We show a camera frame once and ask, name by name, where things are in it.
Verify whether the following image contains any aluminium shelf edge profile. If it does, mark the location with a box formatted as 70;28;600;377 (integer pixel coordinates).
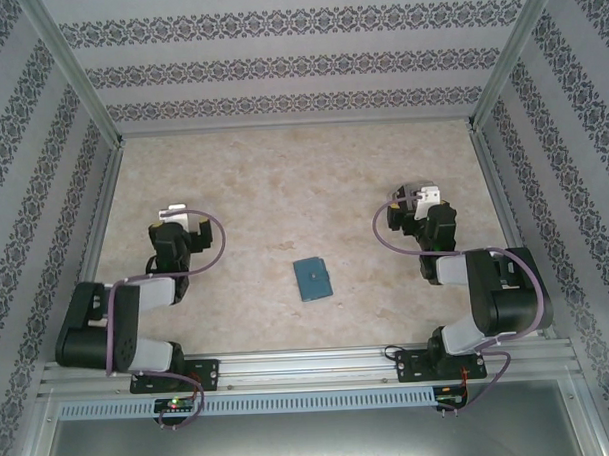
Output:
2;391;61;456
557;371;609;456

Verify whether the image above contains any slotted grey cable duct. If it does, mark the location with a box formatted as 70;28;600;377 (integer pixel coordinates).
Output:
57;386;438;424

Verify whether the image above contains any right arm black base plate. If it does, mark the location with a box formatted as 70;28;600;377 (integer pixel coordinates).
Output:
394;345;487;385

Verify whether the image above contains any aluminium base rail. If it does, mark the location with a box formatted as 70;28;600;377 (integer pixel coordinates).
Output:
36;336;580;399

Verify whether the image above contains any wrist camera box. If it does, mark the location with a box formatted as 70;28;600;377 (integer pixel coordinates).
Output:
412;184;443;220
157;202;191;228

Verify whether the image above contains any grey metal shelf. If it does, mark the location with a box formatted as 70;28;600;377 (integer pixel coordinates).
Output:
20;400;607;456

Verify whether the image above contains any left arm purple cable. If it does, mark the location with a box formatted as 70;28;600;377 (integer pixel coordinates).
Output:
99;208;233;434

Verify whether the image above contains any blue leather card holder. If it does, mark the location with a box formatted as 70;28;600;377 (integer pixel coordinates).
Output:
293;255;334;303

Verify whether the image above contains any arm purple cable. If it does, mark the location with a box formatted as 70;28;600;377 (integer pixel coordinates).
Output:
99;208;233;434
372;186;557;419

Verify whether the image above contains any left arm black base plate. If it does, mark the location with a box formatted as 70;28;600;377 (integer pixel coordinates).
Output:
130;358;222;395

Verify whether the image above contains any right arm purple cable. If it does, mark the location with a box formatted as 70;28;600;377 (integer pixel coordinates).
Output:
372;186;557;419

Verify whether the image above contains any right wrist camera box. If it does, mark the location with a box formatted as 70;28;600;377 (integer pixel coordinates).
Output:
412;184;443;220

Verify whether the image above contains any aluminium side rail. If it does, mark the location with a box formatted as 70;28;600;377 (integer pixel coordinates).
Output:
468;118;559;342
49;136;135;362

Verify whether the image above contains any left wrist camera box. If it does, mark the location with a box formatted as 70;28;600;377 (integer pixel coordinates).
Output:
157;202;191;228

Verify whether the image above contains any aluminium frame post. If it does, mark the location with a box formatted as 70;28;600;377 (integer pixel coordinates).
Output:
464;0;565;133
18;0;126;149

